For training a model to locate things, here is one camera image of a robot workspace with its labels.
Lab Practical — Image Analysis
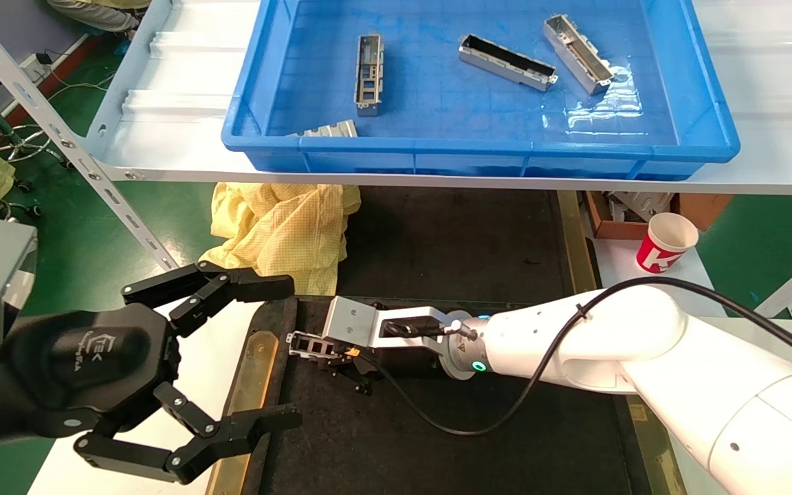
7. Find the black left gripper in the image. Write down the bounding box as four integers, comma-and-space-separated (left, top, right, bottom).
1, 261, 303, 484

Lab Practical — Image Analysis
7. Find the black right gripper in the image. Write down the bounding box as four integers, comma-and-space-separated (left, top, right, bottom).
329, 335, 448, 397

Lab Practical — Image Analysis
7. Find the grey metal bracket part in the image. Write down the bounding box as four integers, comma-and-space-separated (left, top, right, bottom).
542, 14, 615, 96
287, 331, 361, 361
286, 120, 358, 138
354, 32, 384, 117
459, 34, 559, 92

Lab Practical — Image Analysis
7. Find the black felt container tray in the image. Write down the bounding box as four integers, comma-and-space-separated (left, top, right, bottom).
205, 296, 689, 495
335, 186, 601, 307

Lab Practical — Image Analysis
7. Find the yellow cloth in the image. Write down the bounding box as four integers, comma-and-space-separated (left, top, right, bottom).
200, 182, 362, 296

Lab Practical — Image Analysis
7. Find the black chair caster base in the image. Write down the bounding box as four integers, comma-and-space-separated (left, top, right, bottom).
0, 177, 43, 221

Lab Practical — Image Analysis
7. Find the blue plastic bin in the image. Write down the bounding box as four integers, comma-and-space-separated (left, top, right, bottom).
221, 0, 740, 181

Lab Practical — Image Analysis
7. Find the white perforated shelf strut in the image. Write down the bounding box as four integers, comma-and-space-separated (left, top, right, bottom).
0, 0, 178, 270

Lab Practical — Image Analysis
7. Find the grey metal parts pile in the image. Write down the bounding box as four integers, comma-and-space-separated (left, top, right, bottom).
609, 192, 673, 222

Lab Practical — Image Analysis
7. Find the red white paper cup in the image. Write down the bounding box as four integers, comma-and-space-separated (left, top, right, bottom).
635, 212, 699, 274

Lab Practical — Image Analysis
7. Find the white power strip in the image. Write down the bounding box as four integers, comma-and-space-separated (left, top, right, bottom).
19, 52, 54, 82

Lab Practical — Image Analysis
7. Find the clear plastic film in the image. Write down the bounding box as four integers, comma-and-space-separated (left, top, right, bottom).
544, 65, 644, 135

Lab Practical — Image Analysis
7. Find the person in beige clothing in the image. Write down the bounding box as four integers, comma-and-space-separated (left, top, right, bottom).
45, 0, 153, 34

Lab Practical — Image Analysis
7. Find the brown cardboard box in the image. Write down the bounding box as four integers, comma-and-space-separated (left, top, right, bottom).
583, 191, 734, 240

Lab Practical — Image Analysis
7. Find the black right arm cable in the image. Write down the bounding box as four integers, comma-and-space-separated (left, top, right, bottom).
358, 276, 792, 437

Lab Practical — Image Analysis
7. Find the white floor cable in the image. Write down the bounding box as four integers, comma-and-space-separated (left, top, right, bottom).
45, 65, 118, 97

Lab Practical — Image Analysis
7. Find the white table frame beam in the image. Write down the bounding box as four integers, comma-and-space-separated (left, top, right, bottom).
745, 241, 792, 318

